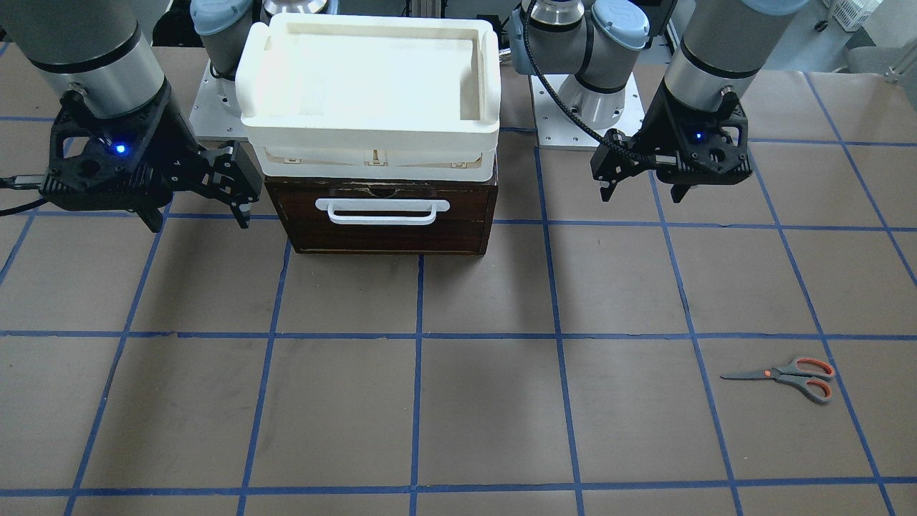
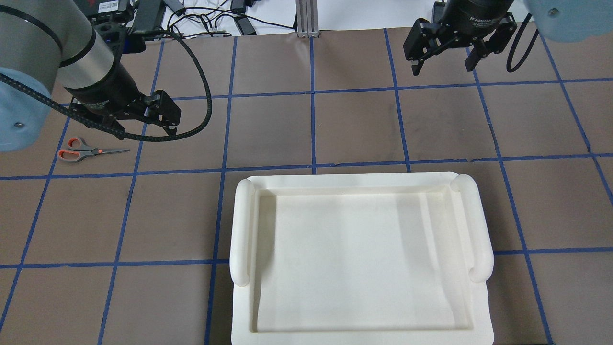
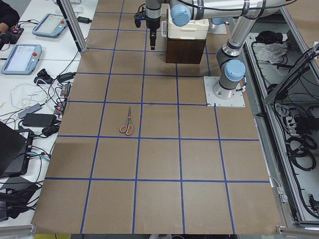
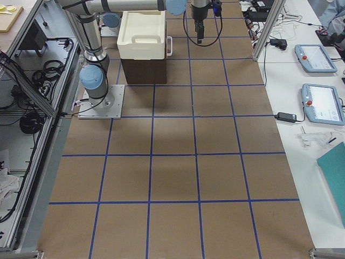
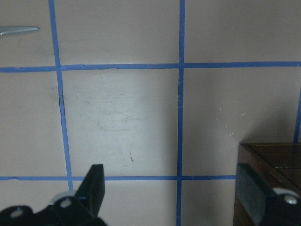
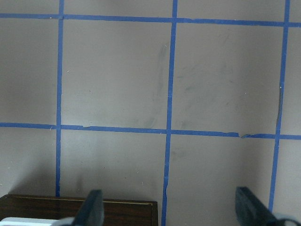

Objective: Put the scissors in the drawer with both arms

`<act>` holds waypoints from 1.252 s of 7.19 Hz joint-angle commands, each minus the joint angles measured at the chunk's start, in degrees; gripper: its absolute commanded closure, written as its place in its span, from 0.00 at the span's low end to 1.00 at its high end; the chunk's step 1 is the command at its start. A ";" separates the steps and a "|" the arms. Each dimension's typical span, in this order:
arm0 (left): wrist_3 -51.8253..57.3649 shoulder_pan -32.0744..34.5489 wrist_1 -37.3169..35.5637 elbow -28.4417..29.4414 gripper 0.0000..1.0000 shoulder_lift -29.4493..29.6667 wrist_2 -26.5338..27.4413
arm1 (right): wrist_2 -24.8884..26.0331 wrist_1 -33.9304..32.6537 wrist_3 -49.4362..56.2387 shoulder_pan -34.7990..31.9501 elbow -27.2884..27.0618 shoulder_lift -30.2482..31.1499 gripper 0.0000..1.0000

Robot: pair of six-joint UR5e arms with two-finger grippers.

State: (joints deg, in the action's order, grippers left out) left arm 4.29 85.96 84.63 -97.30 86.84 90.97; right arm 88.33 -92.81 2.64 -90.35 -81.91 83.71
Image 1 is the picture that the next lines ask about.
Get dark wooden drawer cabinet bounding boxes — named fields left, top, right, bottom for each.
left=265, top=174, right=498, bottom=255

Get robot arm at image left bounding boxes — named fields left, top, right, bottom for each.
left=2, top=1, right=263, bottom=233

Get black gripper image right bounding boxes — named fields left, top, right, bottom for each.
left=590, top=84, right=753, bottom=204

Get grey orange scissors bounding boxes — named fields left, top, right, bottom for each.
left=720, top=356, right=836, bottom=405

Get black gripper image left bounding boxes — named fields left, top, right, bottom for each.
left=39, top=81, right=263, bottom=233

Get metal base plate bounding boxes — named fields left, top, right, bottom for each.
left=530, top=75, right=645, bottom=151
left=190, top=62, right=249, bottom=143

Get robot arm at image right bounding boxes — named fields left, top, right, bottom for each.
left=509, top=1, right=805, bottom=203

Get white drawer handle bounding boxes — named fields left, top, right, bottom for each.
left=315, top=197, right=450, bottom=226

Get black braided cable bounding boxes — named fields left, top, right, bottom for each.
left=522, top=4, right=678, bottom=167

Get white plastic storage box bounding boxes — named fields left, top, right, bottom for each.
left=236, top=13, right=501, bottom=182

